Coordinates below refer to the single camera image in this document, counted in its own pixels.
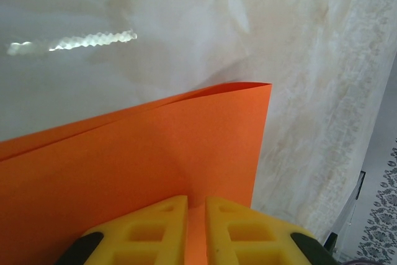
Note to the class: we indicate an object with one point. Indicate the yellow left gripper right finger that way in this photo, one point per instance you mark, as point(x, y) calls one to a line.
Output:
point(254, 240)

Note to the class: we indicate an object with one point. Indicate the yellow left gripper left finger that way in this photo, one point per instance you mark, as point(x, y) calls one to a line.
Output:
point(139, 240)

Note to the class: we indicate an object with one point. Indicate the orange square paper sheet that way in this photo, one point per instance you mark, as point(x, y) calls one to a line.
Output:
point(124, 168)

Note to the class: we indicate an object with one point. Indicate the aluminium side floor rail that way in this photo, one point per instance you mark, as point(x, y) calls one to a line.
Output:
point(350, 203)

